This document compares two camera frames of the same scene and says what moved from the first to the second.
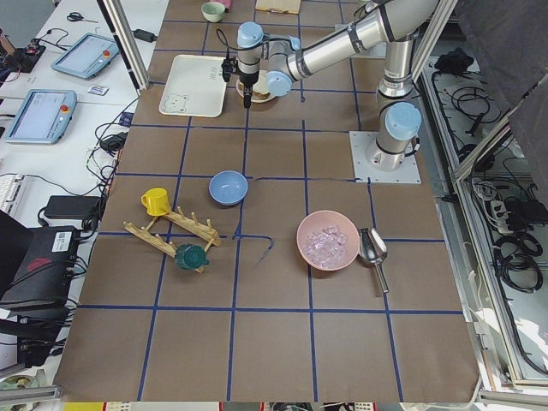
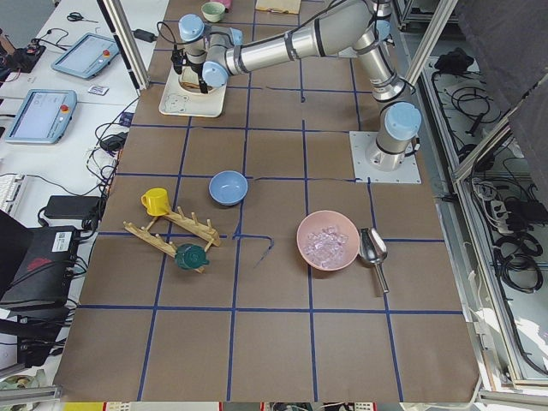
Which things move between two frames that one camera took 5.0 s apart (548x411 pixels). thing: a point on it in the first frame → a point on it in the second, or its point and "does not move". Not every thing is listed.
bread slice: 260,86 → 189,78
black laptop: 36,265 does not move
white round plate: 260,86 → 191,91
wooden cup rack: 202,229 does not move
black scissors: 74,16 does not move
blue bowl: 228,187 does not move
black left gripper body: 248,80 → 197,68
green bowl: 213,11 does not move
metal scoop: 372,248 does not move
